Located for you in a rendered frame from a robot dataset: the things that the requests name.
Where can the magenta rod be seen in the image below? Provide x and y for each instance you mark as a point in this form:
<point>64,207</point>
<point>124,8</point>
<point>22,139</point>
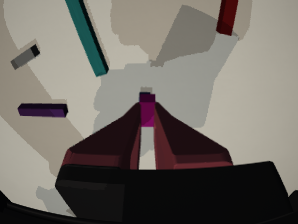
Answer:
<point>147,102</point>

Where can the dark red rod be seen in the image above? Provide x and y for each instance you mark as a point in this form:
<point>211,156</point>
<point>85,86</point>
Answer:
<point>226,17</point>

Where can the purple rod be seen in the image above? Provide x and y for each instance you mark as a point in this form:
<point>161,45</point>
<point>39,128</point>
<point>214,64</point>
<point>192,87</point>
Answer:
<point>43,110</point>

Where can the turquoise rod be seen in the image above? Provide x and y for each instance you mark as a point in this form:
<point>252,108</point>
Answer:
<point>87,36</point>

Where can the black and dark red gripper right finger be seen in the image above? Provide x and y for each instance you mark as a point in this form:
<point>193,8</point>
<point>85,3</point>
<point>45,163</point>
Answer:
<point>182,146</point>

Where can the grey rectangular block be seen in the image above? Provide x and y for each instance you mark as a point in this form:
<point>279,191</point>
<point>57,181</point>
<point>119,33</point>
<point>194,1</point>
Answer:
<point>26,56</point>

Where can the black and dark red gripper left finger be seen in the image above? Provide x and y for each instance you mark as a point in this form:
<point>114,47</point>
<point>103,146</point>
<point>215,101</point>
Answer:
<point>111,145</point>

